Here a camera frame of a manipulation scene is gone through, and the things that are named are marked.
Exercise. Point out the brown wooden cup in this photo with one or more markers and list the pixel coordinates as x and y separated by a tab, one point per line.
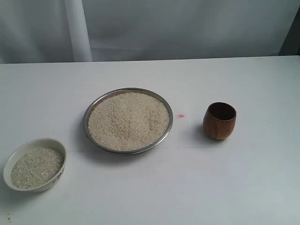
219	120

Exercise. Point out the rice in steel tray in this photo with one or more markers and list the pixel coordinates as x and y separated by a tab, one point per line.
128	121

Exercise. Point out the rice in white bowl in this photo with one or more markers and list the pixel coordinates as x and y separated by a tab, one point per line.
36	167

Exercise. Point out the white ceramic bowl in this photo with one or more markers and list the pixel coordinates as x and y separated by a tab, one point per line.
25	148

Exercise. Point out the round steel tray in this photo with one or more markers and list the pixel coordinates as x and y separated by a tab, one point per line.
122	91

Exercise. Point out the white backdrop curtain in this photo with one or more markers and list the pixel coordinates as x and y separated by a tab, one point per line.
44	31

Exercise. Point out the dark post at right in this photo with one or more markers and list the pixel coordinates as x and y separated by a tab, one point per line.
291	45

